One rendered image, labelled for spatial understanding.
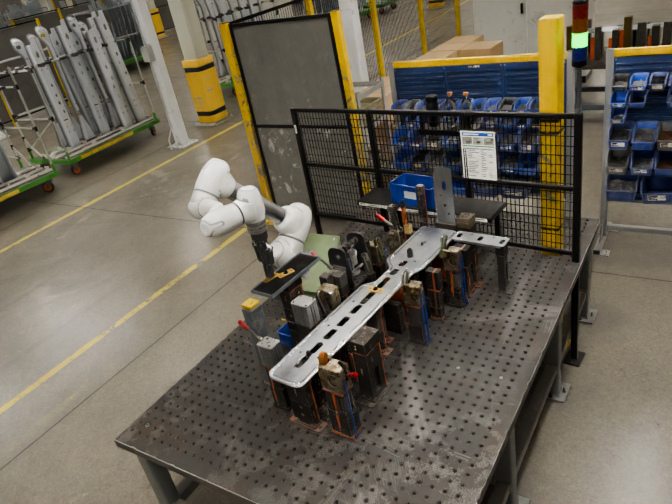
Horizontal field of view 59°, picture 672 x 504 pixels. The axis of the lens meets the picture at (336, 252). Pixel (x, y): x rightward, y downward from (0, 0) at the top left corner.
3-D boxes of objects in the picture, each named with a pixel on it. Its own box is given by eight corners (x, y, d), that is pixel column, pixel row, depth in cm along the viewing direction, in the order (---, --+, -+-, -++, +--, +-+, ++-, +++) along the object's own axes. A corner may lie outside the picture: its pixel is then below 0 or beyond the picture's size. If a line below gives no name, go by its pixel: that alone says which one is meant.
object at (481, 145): (498, 182, 333) (496, 130, 319) (462, 179, 347) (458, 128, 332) (500, 181, 335) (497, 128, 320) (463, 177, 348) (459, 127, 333)
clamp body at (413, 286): (426, 349, 288) (418, 290, 271) (404, 343, 295) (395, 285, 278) (435, 338, 294) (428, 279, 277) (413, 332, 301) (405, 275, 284)
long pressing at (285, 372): (304, 392, 233) (304, 389, 232) (263, 376, 246) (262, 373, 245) (459, 232, 324) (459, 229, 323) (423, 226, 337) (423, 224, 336)
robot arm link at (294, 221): (292, 243, 354) (303, 210, 358) (309, 246, 343) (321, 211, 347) (186, 190, 303) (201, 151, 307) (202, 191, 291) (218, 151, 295)
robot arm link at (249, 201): (258, 211, 264) (233, 223, 258) (249, 179, 257) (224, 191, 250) (271, 217, 257) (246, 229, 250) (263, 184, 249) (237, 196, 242)
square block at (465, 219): (473, 275, 337) (469, 219, 320) (460, 273, 341) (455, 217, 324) (479, 268, 342) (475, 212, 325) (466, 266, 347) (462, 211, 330)
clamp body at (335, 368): (355, 444, 243) (340, 377, 226) (327, 432, 252) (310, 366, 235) (369, 427, 250) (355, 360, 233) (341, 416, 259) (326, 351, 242)
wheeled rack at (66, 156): (76, 178, 888) (26, 58, 805) (35, 175, 939) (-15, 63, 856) (164, 133, 1027) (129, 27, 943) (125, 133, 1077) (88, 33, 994)
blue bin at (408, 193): (432, 210, 344) (430, 189, 338) (391, 202, 364) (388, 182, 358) (447, 198, 354) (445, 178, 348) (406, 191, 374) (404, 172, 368)
